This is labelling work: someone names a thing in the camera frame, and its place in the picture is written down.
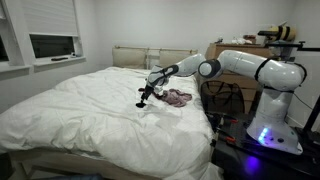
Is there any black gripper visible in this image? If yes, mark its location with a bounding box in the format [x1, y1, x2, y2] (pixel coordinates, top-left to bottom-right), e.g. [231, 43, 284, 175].
[139, 84, 156, 105]

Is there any dark sock with red dots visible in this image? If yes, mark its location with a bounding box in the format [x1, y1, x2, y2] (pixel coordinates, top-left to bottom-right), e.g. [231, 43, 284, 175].
[138, 87, 165, 100]

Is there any black mesh laundry basket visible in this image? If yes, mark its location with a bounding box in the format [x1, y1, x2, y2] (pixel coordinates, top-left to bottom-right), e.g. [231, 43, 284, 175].
[199, 79, 246, 116]

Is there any pink crumpled garment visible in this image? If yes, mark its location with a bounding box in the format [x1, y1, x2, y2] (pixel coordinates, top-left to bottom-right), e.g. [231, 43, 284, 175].
[159, 88, 193, 108]

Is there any beige headboard cushion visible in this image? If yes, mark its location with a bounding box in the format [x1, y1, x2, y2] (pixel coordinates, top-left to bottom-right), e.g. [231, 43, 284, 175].
[112, 47, 148, 70]
[158, 49, 195, 69]

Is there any white quilted duvet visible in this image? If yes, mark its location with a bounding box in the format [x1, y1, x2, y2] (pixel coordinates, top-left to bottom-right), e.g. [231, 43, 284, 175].
[0, 66, 224, 180]

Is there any white window sill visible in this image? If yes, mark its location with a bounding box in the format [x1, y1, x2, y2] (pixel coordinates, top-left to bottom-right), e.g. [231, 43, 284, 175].
[0, 55, 87, 82]

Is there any wooden dresser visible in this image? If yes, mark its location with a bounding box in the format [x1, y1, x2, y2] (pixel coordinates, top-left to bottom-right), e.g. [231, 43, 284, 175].
[204, 42, 275, 114]

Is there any dark window pane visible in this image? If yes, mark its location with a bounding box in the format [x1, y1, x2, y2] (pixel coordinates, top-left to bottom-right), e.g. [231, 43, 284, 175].
[29, 33, 76, 59]

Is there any black robot table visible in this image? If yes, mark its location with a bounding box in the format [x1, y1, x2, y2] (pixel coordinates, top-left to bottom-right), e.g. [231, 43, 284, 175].
[211, 111, 320, 180]

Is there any white clutter pile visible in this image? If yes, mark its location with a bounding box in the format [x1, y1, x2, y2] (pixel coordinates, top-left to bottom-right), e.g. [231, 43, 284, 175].
[231, 37, 253, 46]

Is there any brown small box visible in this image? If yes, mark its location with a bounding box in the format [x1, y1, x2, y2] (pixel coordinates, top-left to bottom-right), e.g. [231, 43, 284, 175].
[243, 34, 258, 44]

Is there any white window blind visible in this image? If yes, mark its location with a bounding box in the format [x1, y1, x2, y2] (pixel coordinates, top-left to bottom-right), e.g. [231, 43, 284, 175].
[21, 0, 80, 37]

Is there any yellow black cylinder object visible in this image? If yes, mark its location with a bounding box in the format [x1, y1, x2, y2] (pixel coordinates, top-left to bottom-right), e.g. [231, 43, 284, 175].
[257, 22, 298, 43]

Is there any black stand pole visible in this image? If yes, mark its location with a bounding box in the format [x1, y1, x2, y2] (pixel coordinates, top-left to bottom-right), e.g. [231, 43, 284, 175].
[301, 94, 320, 134]

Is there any beige headboard frame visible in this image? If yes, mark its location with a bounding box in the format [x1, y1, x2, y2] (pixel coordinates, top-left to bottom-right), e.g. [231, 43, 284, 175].
[111, 45, 199, 73]

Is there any black clamp orange handle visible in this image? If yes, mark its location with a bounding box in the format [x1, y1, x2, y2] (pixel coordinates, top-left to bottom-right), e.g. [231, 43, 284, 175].
[214, 129, 238, 144]
[206, 112, 240, 125]

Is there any beige bed frame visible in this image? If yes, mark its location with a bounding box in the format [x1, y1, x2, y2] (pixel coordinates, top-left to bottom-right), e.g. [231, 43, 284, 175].
[8, 148, 161, 180]

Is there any thin black cable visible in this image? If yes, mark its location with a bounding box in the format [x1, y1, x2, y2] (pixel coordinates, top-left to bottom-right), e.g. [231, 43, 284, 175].
[292, 91, 315, 112]

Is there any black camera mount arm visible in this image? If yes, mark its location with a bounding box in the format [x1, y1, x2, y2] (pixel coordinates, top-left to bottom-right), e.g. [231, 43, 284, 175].
[266, 40, 320, 63]

